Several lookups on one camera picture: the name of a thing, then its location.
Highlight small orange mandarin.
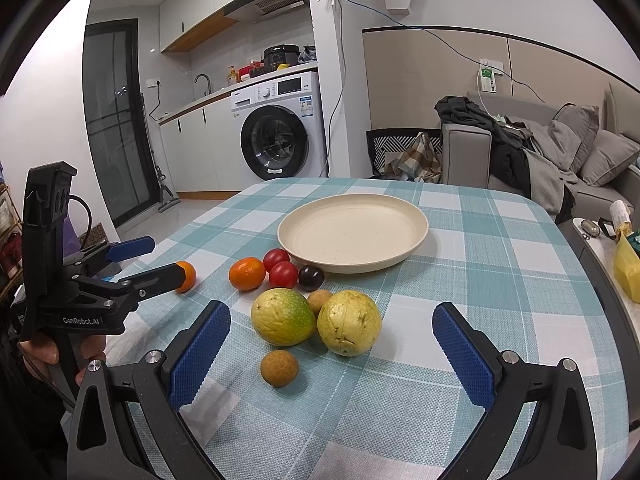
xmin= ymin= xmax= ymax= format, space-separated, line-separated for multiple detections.
xmin=175 ymin=261 xmax=196 ymax=294

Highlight large orange mandarin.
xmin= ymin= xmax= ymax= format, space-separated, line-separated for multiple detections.
xmin=228 ymin=257 xmax=266 ymax=292

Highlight red tomato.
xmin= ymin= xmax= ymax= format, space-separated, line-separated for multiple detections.
xmin=262 ymin=248 xmax=290 ymax=273
xmin=269 ymin=261 xmax=298 ymax=289

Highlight brown longan front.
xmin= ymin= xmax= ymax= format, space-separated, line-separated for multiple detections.
xmin=260 ymin=350 xmax=299 ymax=388

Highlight green yellow guava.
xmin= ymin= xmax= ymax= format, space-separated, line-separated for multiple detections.
xmin=250 ymin=288 xmax=317 ymax=347

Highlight dark purple plum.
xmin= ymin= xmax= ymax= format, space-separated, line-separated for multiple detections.
xmin=297 ymin=266 xmax=326 ymax=292

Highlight small brown longan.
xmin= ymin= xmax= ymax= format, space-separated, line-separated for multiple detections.
xmin=307 ymin=289 xmax=333 ymax=316

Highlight pale yellow guava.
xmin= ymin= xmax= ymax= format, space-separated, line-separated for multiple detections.
xmin=317 ymin=289 xmax=382 ymax=358

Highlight person's left hand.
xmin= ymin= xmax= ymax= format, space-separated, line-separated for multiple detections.
xmin=18 ymin=335 xmax=106 ymax=380

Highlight black framed glass door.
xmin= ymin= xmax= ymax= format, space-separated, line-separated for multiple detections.
xmin=82 ymin=18 xmax=160 ymax=226

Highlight white kitchen cabinets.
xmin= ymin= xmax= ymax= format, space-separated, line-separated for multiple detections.
xmin=160 ymin=98 xmax=262 ymax=193

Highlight yellow plastic bag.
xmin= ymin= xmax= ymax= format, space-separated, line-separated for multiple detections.
xmin=614 ymin=232 xmax=640 ymax=304

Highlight kitchen faucet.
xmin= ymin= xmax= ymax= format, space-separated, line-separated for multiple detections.
xmin=194 ymin=73 xmax=212 ymax=96

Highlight teal plaid tablecloth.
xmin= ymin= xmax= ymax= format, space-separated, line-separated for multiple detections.
xmin=62 ymin=176 xmax=630 ymax=480

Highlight white washing machine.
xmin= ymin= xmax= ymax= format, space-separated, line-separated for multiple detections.
xmin=231 ymin=70 xmax=328 ymax=188

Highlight cream round plate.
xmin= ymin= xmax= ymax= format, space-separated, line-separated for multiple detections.
xmin=277 ymin=194 xmax=430 ymax=274

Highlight white medicine bottle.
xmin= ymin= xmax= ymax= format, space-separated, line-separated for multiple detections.
xmin=610 ymin=200 xmax=631 ymax=230

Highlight black patterned laundry basket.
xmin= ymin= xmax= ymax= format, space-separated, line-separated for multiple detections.
xmin=366 ymin=128 xmax=442 ymax=179

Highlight dark clothes pile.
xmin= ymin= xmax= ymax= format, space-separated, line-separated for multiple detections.
xmin=435 ymin=96 xmax=575 ymax=223

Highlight grey cushion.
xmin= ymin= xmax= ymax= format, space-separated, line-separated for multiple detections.
xmin=579 ymin=129 xmax=639 ymax=186
xmin=553 ymin=103 xmax=600 ymax=174

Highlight grey sofa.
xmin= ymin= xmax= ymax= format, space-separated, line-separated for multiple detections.
xmin=435 ymin=91 xmax=639 ymax=223

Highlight range hood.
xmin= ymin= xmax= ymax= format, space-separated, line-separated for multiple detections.
xmin=222 ymin=0 xmax=308 ymax=24

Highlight plaid cloth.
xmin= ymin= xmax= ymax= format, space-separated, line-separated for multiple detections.
xmin=381 ymin=132 xmax=442 ymax=183

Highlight white wall socket charger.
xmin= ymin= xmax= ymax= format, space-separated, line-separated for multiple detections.
xmin=478 ymin=58 xmax=504 ymax=93

